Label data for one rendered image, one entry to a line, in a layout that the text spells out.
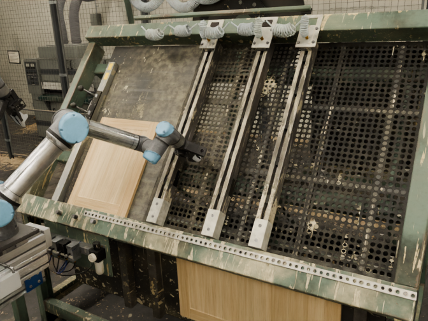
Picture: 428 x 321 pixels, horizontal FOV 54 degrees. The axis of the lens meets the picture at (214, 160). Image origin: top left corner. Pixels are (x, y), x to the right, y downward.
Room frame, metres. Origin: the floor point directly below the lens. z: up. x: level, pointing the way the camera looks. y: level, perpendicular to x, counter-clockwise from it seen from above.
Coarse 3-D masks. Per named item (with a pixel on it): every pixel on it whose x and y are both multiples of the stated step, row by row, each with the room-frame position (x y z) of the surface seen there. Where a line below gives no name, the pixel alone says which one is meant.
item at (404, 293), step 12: (96, 216) 2.07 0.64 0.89; (108, 216) 2.03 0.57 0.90; (132, 228) 1.93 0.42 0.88; (156, 228) 1.87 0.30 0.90; (180, 240) 1.78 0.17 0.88; (204, 240) 1.73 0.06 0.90; (228, 252) 1.65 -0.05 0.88; (240, 252) 1.63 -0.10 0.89; (252, 252) 1.61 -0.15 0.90; (276, 264) 1.53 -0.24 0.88; (288, 264) 1.51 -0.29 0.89; (300, 264) 1.50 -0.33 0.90; (324, 276) 1.43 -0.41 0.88; (336, 276) 1.41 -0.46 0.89; (348, 276) 1.40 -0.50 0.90; (372, 288) 1.34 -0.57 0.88; (384, 288) 1.33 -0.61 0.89; (396, 288) 1.31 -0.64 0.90
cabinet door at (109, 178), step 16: (128, 128) 2.41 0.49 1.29; (144, 128) 2.36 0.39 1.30; (96, 144) 2.44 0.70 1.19; (112, 144) 2.39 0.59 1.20; (96, 160) 2.36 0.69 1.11; (112, 160) 2.31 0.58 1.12; (128, 160) 2.26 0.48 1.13; (144, 160) 2.21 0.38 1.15; (80, 176) 2.33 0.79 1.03; (96, 176) 2.29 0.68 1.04; (112, 176) 2.24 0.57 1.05; (128, 176) 2.19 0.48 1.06; (80, 192) 2.26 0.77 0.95; (96, 192) 2.22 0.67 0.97; (112, 192) 2.17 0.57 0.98; (128, 192) 2.12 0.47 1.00; (96, 208) 2.14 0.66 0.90; (112, 208) 2.10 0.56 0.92; (128, 208) 2.06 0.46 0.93
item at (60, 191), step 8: (112, 72) 2.75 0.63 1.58; (104, 80) 2.72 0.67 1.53; (112, 80) 2.75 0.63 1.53; (104, 88) 2.68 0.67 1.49; (104, 96) 2.68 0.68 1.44; (96, 112) 2.60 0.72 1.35; (80, 144) 2.47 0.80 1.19; (72, 152) 2.45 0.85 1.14; (80, 152) 2.46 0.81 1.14; (72, 160) 2.41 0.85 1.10; (64, 168) 2.40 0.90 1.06; (72, 168) 2.39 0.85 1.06; (64, 176) 2.36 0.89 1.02; (72, 176) 2.38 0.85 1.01; (64, 184) 2.33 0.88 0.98; (56, 192) 2.31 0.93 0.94; (64, 192) 2.32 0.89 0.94; (56, 200) 2.27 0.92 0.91
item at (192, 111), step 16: (208, 48) 2.41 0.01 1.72; (208, 64) 2.37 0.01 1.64; (208, 80) 2.35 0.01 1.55; (192, 96) 2.28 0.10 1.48; (192, 112) 2.21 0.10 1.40; (192, 128) 2.19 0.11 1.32; (176, 160) 2.05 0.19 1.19; (176, 176) 2.04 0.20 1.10; (160, 192) 1.99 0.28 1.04; (160, 208) 1.91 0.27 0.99; (160, 224) 1.91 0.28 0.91
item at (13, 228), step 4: (12, 220) 1.60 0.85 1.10; (8, 224) 1.58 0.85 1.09; (12, 224) 1.59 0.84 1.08; (16, 224) 1.63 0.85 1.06; (0, 228) 1.55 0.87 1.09; (4, 228) 1.56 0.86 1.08; (8, 228) 1.57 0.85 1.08; (12, 228) 1.58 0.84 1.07; (16, 228) 1.60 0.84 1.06; (0, 232) 1.54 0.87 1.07; (4, 232) 1.55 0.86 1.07; (8, 232) 1.56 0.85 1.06; (12, 232) 1.57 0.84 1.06; (16, 232) 1.59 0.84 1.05; (0, 236) 1.54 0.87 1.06; (4, 236) 1.54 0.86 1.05; (8, 236) 1.56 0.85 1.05; (12, 236) 1.57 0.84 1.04; (0, 240) 1.53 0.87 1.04
